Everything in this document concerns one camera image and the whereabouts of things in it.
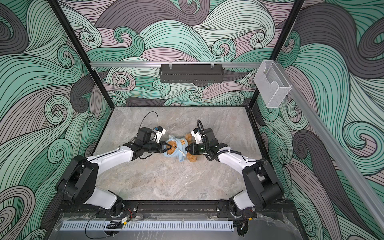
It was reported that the black wall tray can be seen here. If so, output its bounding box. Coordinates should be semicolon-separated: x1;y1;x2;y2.
160;65;224;84

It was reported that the white slotted cable duct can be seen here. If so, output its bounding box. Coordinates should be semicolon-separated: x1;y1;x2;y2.
59;220;235;232

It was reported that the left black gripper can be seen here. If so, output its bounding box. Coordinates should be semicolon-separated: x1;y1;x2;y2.
143;140;172;154

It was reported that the right camera black cable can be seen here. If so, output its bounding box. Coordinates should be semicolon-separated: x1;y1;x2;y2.
196;119;207;142

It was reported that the aluminium rail wall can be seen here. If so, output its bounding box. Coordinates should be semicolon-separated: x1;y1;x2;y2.
90;61;262;69
275;63;384;230

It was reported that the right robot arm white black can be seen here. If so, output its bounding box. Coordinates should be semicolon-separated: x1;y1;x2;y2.
186;128;284;211

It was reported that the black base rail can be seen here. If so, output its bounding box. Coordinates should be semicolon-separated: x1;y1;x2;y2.
55;200;299;220

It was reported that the light blue fleece hoodie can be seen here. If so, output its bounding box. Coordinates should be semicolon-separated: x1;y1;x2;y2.
163;135;188;162

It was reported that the brown teddy bear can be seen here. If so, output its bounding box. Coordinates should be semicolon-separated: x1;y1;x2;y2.
163;133;197;162

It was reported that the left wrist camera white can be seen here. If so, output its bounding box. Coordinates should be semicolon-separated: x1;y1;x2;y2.
155;126;166;143

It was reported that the aluminium rail back wall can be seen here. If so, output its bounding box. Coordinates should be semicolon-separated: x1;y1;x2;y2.
90;61;262;69

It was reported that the aluminium rail right wall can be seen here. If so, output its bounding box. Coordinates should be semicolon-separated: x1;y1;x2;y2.
275;63;384;230

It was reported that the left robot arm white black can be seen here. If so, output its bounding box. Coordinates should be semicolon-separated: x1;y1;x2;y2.
56;127;172;211

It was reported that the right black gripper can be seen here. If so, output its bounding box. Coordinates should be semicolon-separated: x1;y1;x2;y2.
184;142;211;155

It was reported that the camera black cable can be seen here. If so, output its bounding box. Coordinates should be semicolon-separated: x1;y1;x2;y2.
140;111;160;133
196;119;207;142

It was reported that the left camera black cable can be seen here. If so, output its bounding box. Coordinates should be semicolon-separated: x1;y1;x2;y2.
140;111;160;133

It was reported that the clear plastic wall bin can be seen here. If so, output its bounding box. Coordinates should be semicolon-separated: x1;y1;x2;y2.
254;60;292;109

